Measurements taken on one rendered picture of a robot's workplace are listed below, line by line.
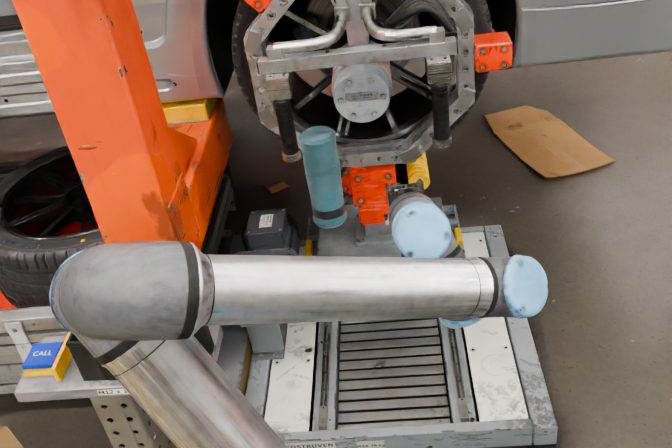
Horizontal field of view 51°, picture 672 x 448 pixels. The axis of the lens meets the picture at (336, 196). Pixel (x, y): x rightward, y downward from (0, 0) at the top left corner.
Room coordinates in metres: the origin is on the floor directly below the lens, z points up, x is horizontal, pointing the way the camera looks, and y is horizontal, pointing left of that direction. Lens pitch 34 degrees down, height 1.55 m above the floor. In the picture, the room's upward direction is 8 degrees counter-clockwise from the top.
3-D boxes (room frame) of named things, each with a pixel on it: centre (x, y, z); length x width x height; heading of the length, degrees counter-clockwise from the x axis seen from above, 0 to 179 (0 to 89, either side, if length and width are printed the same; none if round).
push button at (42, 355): (1.16, 0.70, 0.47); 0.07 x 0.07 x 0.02; 84
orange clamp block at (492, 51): (1.58, -0.42, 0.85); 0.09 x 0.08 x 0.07; 84
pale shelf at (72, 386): (1.15, 0.53, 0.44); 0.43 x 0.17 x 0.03; 84
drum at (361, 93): (1.54, -0.10, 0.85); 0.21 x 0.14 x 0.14; 174
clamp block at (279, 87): (1.42, 0.08, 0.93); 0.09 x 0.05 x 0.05; 174
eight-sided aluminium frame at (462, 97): (1.61, -0.11, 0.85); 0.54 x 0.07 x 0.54; 84
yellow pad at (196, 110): (1.86, 0.38, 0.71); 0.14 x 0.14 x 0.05; 84
